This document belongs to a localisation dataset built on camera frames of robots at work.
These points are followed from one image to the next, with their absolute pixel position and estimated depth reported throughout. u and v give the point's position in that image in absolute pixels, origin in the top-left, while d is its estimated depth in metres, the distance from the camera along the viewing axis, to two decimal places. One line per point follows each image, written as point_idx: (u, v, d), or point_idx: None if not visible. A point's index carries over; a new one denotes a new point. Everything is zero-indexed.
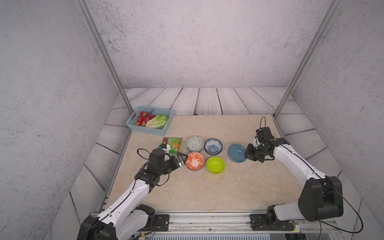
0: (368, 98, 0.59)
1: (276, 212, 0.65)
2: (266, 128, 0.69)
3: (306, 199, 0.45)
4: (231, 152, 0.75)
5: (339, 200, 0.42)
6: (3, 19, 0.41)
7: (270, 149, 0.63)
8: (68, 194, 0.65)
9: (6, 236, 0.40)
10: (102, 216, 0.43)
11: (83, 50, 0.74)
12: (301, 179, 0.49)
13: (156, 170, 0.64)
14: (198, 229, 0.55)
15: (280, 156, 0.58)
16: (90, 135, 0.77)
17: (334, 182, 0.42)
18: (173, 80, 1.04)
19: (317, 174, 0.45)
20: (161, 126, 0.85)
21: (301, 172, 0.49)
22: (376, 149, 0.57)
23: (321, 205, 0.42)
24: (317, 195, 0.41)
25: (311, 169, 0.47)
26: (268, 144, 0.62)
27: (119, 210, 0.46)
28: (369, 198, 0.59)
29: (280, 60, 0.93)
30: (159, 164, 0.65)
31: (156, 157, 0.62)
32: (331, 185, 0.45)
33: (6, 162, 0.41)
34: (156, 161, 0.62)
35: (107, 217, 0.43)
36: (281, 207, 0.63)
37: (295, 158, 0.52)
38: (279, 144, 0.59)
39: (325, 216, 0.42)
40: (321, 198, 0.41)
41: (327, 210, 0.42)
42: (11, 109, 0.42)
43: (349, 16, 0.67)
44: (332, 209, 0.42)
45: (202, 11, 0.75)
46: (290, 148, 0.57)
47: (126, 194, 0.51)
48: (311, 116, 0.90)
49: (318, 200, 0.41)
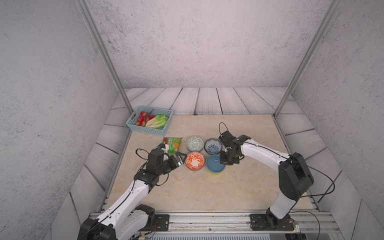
0: (369, 98, 0.59)
1: (274, 213, 0.64)
2: (226, 132, 0.73)
3: (284, 183, 0.49)
4: (209, 164, 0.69)
5: (307, 171, 0.48)
6: (3, 19, 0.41)
7: (237, 149, 0.65)
8: (68, 194, 0.65)
9: (6, 236, 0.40)
10: (102, 218, 0.43)
11: (83, 50, 0.74)
12: (273, 166, 0.53)
13: (156, 170, 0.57)
14: (199, 229, 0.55)
15: (248, 153, 0.62)
16: (90, 135, 0.77)
17: (298, 157, 0.48)
18: (173, 81, 1.04)
19: (283, 156, 0.51)
20: (161, 126, 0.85)
21: (271, 160, 0.53)
22: (376, 149, 0.57)
23: (297, 183, 0.46)
24: (291, 174, 0.45)
25: (276, 153, 0.53)
26: (232, 146, 0.66)
27: (118, 211, 0.46)
28: (369, 198, 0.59)
29: (280, 60, 0.93)
30: (157, 164, 0.65)
31: (153, 157, 0.62)
32: (297, 161, 0.51)
33: (6, 163, 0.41)
34: (153, 160, 0.62)
35: (107, 218, 0.43)
36: (275, 207, 0.63)
37: (261, 148, 0.57)
38: (243, 142, 0.63)
39: (304, 191, 0.46)
40: (296, 176, 0.46)
41: (304, 184, 0.47)
42: (11, 109, 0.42)
43: (349, 16, 0.67)
44: (307, 182, 0.47)
45: (202, 10, 0.75)
46: (252, 141, 0.62)
47: (125, 195, 0.51)
48: (311, 116, 0.90)
49: (293, 178, 0.45)
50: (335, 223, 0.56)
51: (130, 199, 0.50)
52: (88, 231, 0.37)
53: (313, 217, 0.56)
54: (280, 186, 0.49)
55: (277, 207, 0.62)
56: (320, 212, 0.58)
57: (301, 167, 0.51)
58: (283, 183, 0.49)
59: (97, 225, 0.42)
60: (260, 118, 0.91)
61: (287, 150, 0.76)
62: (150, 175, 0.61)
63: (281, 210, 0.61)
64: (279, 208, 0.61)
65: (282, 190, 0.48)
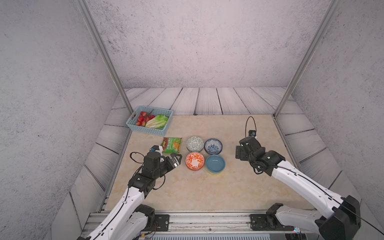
0: (369, 98, 0.59)
1: (279, 219, 0.63)
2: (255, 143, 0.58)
3: (331, 227, 0.41)
4: (209, 164, 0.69)
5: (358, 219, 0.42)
6: (3, 19, 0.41)
7: (266, 169, 0.54)
8: (68, 194, 0.65)
9: (6, 236, 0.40)
10: (93, 236, 0.42)
11: (83, 50, 0.74)
12: (315, 205, 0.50)
13: (151, 174, 0.61)
14: (199, 229, 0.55)
15: (281, 178, 0.52)
16: (90, 135, 0.77)
17: (352, 203, 0.40)
18: (173, 81, 1.04)
19: (336, 201, 0.41)
20: (161, 126, 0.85)
21: (315, 198, 0.44)
22: (376, 150, 0.57)
23: (349, 232, 0.37)
24: (346, 225, 0.37)
25: (324, 192, 0.43)
26: (263, 163, 0.54)
27: (111, 226, 0.44)
28: (370, 198, 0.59)
29: (280, 61, 0.93)
30: (153, 169, 0.62)
31: (150, 161, 0.59)
32: (350, 207, 0.43)
33: (6, 163, 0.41)
34: (150, 165, 0.59)
35: (99, 236, 0.42)
36: (285, 215, 0.60)
37: (302, 180, 0.47)
38: (276, 164, 0.52)
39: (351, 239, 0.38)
40: (349, 226, 0.37)
41: (353, 232, 0.38)
42: (11, 109, 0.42)
43: (349, 16, 0.67)
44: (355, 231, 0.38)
45: (202, 11, 0.75)
46: (288, 166, 0.51)
47: (119, 206, 0.49)
48: (311, 116, 0.90)
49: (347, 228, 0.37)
50: None
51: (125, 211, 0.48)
52: None
53: None
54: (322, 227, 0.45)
55: (288, 217, 0.59)
56: None
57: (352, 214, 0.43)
58: (328, 226, 0.42)
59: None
60: (260, 118, 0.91)
61: (287, 150, 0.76)
62: (145, 180, 0.58)
63: (289, 220, 0.59)
64: (291, 220, 0.58)
65: (324, 231, 0.44)
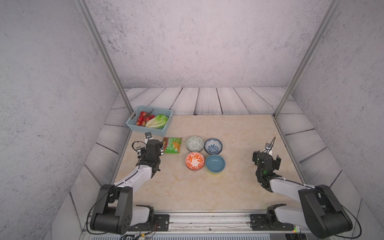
0: (369, 97, 0.59)
1: (277, 215, 0.64)
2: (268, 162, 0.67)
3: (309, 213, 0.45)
4: (209, 164, 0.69)
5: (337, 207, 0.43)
6: (3, 19, 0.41)
7: (268, 186, 0.66)
8: (68, 194, 0.65)
9: (6, 236, 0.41)
10: (118, 183, 0.48)
11: (83, 50, 0.74)
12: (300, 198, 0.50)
13: (155, 158, 0.70)
14: (198, 229, 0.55)
15: (277, 189, 0.62)
16: (90, 135, 0.77)
17: (324, 189, 0.46)
18: (173, 81, 1.04)
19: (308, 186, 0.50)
20: (161, 126, 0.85)
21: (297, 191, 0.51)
22: (376, 150, 0.57)
23: (322, 214, 0.42)
24: (312, 202, 0.44)
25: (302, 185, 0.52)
26: (265, 181, 0.68)
27: (131, 180, 0.51)
28: (370, 198, 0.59)
29: (280, 60, 0.93)
30: (155, 152, 0.70)
31: (152, 146, 0.68)
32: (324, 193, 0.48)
33: (6, 163, 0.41)
34: (153, 149, 0.68)
35: (122, 183, 0.48)
36: (282, 210, 0.62)
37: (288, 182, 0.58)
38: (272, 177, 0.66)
39: (333, 229, 0.40)
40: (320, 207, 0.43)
41: (332, 218, 0.42)
42: (11, 109, 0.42)
43: (349, 16, 0.67)
44: (337, 219, 0.42)
45: (202, 10, 0.75)
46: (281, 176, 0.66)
47: (134, 171, 0.57)
48: (311, 116, 0.90)
49: (317, 208, 0.43)
50: None
51: (139, 176, 0.55)
52: (109, 189, 0.45)
53: None
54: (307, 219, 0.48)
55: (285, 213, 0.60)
56: None
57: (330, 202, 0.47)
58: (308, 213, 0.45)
59: (113, 191, 0.47)
60: (260, 118, 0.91)
61: (287, 150, 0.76)
62: (152, 162, 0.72)
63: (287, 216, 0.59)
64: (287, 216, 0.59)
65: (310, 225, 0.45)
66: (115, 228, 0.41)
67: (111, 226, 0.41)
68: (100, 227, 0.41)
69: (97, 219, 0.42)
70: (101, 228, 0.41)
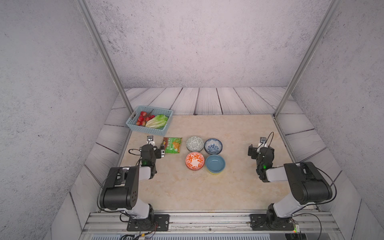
0: (369, 97, 0.59)
1: (276, 210, 0.66)
2: (269, 155, 0.71)
3: (294, 184, 0.50)
4: (209, 164, 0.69)
5: (318, 176, 0.49)
6: (3, 19, 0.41)
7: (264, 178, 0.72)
8: (68, 194, 0.65)
9: (6, 236, 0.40)
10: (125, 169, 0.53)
11: (83, 50, 0.73)
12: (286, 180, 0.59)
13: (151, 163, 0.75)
14: (198, 229, 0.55)
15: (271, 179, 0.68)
16: (90, 135, 0.77)
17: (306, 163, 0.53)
18: (173, 81, 1.04)
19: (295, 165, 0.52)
20: (161, 126, 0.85)
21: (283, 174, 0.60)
22: (376, 149, 0.57)
23: (302, 180, 0.48)
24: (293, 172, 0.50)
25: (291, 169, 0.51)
26: (262, 174, 0.73)
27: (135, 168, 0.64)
28: (370, 198, 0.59)
29: (280, 60, 0.93)
30: (150, 157, 0.75)
31: (146, 151, 0.72)
32: (306, 166, 0.54)
33: (7, 162, 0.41)
34: (147, 154, 0.72)
35: None
36: (279, 204, 0.64)
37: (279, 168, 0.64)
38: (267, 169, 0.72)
39: (315, 191, 0.45)
40: (300, 176, 0.49)
41: (313, 184, 0.47)
42: (10, 109, 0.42)
43: (349, 16, 0.67)
44: (318, 184, 0.47)
45: (203, 10, 0.75)
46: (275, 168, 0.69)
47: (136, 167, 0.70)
48: (311, 116, 0.90)
49: (297, 176, 0.49)
50: (335, 223, 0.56)
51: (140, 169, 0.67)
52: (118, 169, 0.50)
53: (314, 217, 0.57)
54: (293, 190, 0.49)
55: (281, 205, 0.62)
56: (320, 212, 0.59)
57: (311, 173, 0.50)
58: (293, 184, 0.51)
59: (120, 172, 0.53)
60: (260, 118, 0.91)
61: (287, 150, 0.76)
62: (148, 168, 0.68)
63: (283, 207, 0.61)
64: (283, 207, 0.61)
65: (296, 195, 0.50)
66: (122, 203, 0.45)
67: (118, 200, 0.45)
68: (109, 203, 0.45)
69: (105, 195, 0.45)
70: (109, 205, 0.45)
